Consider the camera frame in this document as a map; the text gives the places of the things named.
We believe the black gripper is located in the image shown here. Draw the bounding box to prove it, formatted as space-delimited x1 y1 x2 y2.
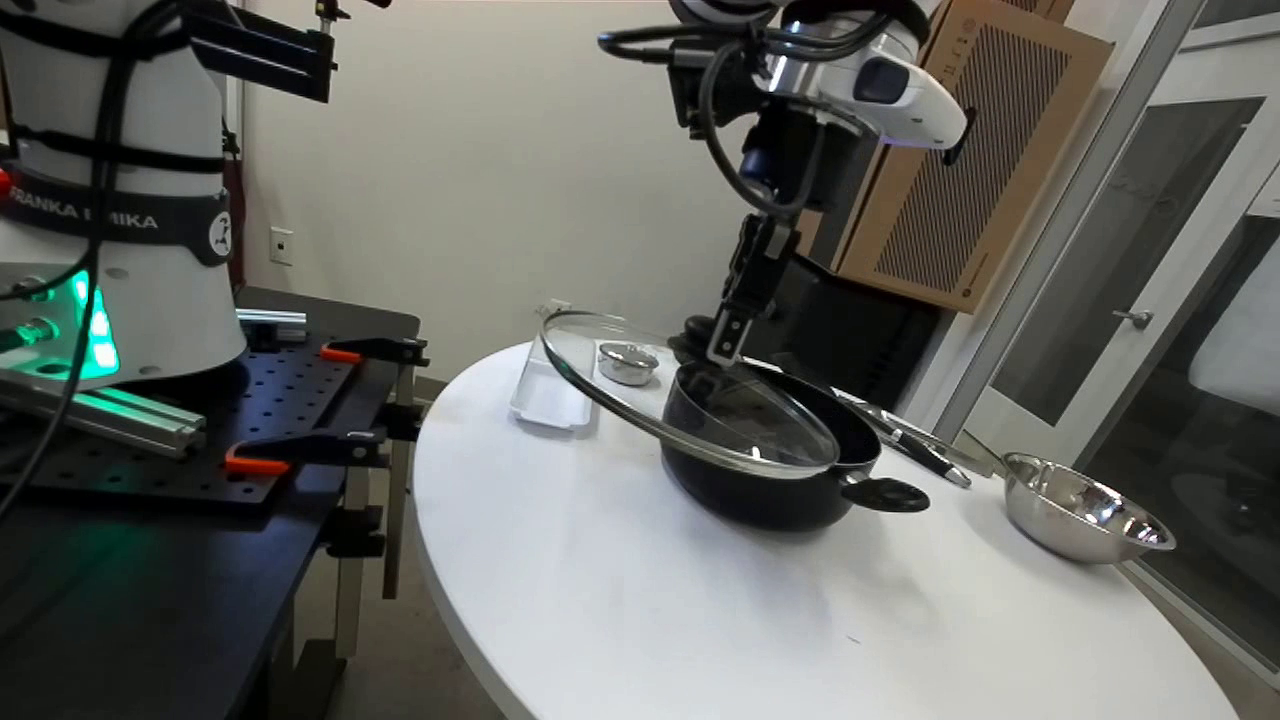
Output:
682 209 811 372

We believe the glass lid with black knob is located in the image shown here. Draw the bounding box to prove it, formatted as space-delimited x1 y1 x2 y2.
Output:
536 303 849 485

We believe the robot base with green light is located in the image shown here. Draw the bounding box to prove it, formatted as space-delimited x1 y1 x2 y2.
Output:
0 0 254 390

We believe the black cooking pot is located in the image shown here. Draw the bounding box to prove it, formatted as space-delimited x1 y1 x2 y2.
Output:
661 358 937 538

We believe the black equipment case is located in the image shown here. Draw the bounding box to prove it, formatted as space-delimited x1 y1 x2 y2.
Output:
765 250 961 414

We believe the large brown cardboard box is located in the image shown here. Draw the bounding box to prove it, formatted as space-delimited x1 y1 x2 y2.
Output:
796 0 1122 321

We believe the steel mixing bowl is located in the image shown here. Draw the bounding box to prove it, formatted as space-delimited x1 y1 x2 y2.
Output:
997 449 1186 570

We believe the black perforated workbench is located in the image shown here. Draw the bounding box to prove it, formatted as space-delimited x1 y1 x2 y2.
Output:
0 284 429 720

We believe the steel utensil with black handle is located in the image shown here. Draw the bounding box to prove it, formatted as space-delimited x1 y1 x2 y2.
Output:
823 385 937 453

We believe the black clamp with orange handle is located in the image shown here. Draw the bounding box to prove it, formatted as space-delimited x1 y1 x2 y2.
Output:
215 422 410 485
311 332 438 372

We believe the black stereo camera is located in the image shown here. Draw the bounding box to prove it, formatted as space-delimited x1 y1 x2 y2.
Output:
182 0 341 107

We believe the aluminium rail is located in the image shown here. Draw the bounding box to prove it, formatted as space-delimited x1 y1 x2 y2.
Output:
0 370 213 453

